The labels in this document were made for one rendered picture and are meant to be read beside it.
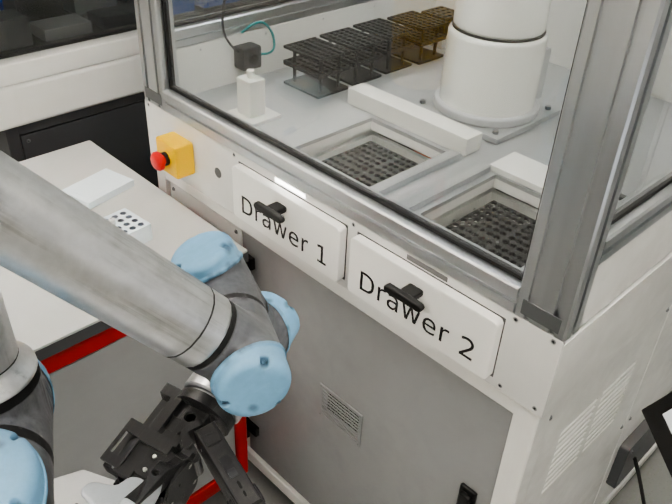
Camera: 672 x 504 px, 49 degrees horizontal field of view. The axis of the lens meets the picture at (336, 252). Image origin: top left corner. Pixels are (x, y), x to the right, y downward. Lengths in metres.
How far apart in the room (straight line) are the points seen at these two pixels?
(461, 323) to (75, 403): 0.72
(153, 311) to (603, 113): 0.52
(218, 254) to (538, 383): 0.52
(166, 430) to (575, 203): 0.54
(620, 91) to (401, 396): 0.70
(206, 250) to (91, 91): 1.21
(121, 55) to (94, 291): 1.40
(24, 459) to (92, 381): 0.64
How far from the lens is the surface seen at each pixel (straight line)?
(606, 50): 0.85
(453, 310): 1.09
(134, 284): 0.62
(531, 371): 1.08
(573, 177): 0.91
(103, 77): 1.97
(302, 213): 1.26
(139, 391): 1.49
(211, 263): 0.77
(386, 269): 1.15
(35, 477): 0.77
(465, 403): 1.22
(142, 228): 1.46
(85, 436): 1.49
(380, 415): 1.41
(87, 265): 0.61
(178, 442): 0.82
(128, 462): 0.81
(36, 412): 0.87
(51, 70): 1.90
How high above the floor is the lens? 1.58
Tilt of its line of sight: 35 degrees down
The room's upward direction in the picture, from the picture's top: 3 degrees clockwise
